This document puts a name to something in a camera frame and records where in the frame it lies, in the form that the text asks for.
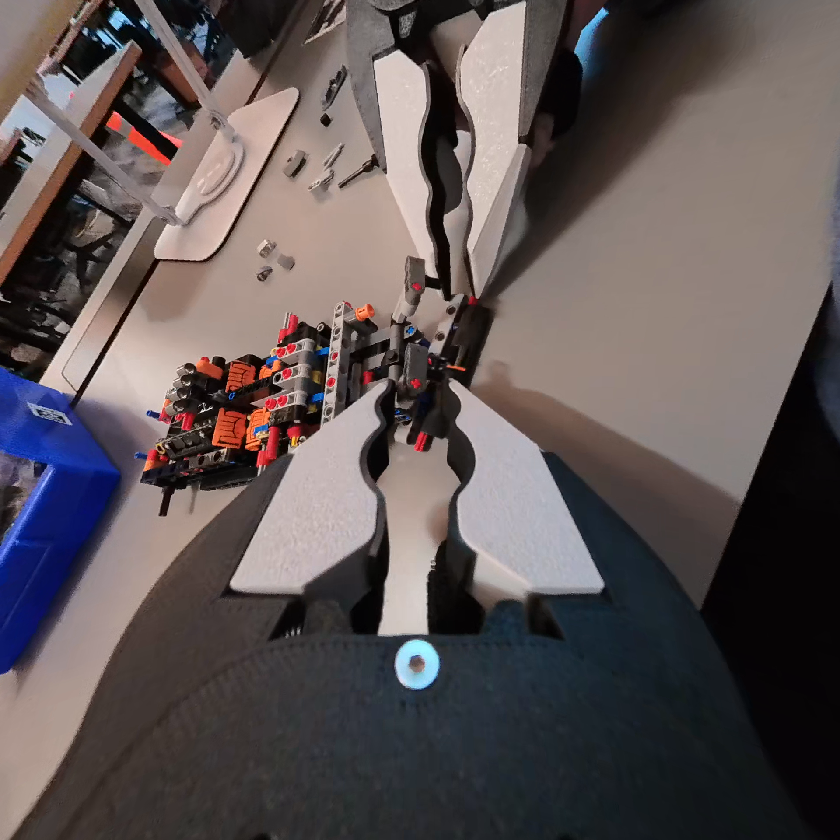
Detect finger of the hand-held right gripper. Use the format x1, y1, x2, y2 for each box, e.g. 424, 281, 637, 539
373, 52, 475, 299
455, 3, 532, 298

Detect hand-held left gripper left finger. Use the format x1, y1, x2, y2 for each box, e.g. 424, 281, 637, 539
228, 381, 396, 631

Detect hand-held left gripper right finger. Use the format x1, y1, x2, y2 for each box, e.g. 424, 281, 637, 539
441, 379, 606, 608

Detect lego car chassis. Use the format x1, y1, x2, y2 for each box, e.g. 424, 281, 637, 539
134, 298, 437, 519

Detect black lego cylinder assembly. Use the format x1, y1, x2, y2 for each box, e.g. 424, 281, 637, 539
407, 297, 494, 455

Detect person's right hand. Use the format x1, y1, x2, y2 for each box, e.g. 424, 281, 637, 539
527, 115, 560, 173

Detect white book stand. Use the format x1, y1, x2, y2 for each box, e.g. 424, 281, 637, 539
26, 0, 301, 263

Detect blue box with code label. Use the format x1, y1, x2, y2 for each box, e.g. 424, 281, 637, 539
0, 367, 123, 674

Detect red plastic crate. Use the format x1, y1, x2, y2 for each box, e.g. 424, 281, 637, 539
105, 112, 183, 165

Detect clear plastic bags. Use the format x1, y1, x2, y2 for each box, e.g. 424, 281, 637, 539
0, 453, 48, 547

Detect grey background table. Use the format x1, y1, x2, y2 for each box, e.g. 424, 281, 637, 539
0, 41, 143, 284

